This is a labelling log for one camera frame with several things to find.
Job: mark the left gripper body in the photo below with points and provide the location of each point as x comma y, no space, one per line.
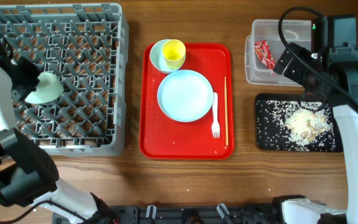
27,79

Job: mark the green bowl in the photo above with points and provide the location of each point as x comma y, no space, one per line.
48,89

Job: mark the red snack wrapper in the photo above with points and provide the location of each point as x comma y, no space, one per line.
263,52

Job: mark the rice and food scraps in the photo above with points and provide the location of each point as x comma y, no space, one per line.
306,127

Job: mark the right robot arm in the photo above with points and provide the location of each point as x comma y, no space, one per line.
330,70

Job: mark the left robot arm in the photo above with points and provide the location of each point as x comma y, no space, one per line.
28,175

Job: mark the grey dishwasher rack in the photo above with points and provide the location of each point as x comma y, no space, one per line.
85,48

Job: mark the light blue small bowl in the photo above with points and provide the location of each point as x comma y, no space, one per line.
157,59

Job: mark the yellow plastic cup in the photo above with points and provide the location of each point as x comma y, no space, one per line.
174,53

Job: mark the light blue plate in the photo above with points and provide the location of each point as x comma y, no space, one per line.
185,96

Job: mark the red plastic tray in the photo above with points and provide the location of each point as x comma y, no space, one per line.
163,138

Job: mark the white plastic fork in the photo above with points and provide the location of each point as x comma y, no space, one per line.
215,127

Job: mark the wooden chopstick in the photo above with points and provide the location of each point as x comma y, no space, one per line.
226,112

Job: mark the black plastic tray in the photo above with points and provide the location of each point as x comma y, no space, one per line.
269,124

